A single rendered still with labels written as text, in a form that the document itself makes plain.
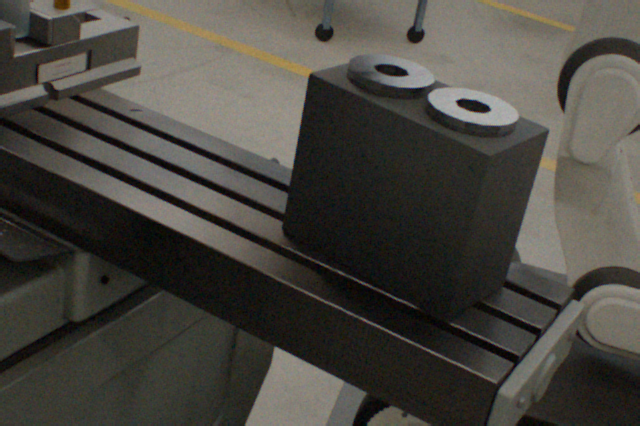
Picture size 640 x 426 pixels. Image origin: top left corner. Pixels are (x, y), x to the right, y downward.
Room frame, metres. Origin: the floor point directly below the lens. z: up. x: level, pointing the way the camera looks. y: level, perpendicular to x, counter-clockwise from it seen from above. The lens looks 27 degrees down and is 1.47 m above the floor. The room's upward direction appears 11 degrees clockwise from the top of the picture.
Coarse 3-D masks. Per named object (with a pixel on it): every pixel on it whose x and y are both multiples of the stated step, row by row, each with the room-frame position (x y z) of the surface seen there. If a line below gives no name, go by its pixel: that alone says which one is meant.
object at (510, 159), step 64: (384, 64) 1.05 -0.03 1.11; (320, 128) 1.00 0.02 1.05; (384, 128) 0.96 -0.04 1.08; (448, 128) 0.93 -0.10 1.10; (512, 128) 0.95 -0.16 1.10; (320, 192) 0.99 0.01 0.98; (384, 192) 0.95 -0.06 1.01; (448, 192) 0.91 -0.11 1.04; (512, 192) 0.95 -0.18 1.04; (384, 256) 0.94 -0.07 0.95; (448, 256) 0.90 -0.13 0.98; (512, 256) 0.98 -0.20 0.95; (448, 320) 0.90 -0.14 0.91
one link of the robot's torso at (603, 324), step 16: (608, 288) 1.36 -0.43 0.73; (624, 288) 1.36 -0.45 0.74; (592, 304) 1.36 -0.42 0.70; (608, 304) 1.35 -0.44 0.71; (624, 304) 1.34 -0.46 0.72; (592, 320) 1.35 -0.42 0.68; (608, 320) 1.35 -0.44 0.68; (624, 320) 1.34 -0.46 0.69; (592, 336) 1.35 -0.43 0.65; (608, 336) 1.34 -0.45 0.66; (624, 336) 1.34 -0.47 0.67; (608, 352) 1.35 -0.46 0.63; (624, 352) 1.35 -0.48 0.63
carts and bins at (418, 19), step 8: (328, 0) 4.40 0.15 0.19; (424, 0) 4.63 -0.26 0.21; (328, 8) 4.41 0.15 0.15; (416, 8) 4.65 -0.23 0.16; (424, 8) 4.64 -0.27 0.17; (328, 16) 4.41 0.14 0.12; (416, 16) 4.64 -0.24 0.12; (320, 24) 4.42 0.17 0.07; (328, 24) 4.41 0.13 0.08; (416, 24) 4.63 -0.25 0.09; (320, 32) 4.40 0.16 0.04; (328, 32) 4.42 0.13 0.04; (408, 32) 4.63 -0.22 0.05; (416, 32) 4.63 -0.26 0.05; (320, 40) 4.41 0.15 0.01; (416, 40) 4.64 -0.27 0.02
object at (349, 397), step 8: (344, 384) 1.46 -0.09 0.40; (344, 392) 1.43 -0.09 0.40; (352, 392) 1.44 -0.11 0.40; (360, 392) 1.44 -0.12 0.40; (336, 400) 1.41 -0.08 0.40; (344, 400) 1.41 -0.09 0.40; (352, 400) 1.42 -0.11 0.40; (360, 400) 1.42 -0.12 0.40; (336, 408) 1.39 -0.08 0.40; (344, 408) 1.39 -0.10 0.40; (352, 408) 1.39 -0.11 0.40; (336, 416) 1.37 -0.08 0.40; (344, 416) 1.37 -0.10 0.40; (352, 416) 1.37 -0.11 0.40; (328, 424) 1.34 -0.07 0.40; (336, 424) 1.35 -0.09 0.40; (344, 424) 1.35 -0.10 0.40
